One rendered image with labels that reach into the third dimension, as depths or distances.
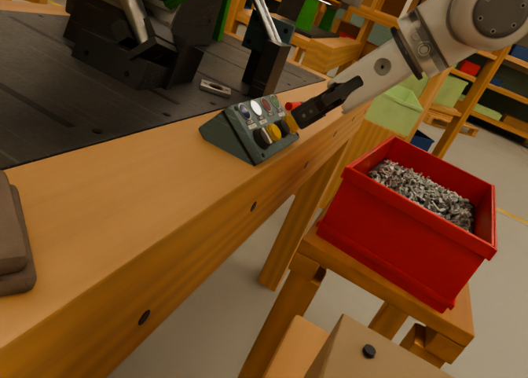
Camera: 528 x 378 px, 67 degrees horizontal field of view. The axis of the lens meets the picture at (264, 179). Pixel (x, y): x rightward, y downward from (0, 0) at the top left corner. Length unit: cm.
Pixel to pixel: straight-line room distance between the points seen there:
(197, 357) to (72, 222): 113
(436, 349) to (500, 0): 44
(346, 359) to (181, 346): 118
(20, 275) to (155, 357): 114
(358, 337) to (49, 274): 20
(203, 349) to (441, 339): 96
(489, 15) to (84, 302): 41
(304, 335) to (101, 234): 19
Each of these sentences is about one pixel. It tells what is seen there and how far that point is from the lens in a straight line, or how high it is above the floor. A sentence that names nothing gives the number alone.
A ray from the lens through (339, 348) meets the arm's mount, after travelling 28.
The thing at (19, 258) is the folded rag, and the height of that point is 93.
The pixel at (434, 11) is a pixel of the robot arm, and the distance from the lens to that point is 53.
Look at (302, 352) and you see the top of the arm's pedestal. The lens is 36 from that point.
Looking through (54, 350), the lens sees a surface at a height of 86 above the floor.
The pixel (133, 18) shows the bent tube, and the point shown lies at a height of 99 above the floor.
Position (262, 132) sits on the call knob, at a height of 94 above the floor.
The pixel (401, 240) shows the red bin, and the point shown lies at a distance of 58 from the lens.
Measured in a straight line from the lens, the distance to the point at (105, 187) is 38.
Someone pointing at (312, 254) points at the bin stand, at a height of 79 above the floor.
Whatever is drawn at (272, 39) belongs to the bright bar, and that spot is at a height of 101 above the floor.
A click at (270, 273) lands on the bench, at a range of 171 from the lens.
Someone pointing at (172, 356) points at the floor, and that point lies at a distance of 140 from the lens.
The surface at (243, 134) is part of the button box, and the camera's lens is 49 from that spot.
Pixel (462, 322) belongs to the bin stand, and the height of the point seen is 80.
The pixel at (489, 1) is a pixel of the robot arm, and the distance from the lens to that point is 45.
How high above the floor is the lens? 110
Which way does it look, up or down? 25 degrees down
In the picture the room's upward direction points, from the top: 22 degrees clockwise
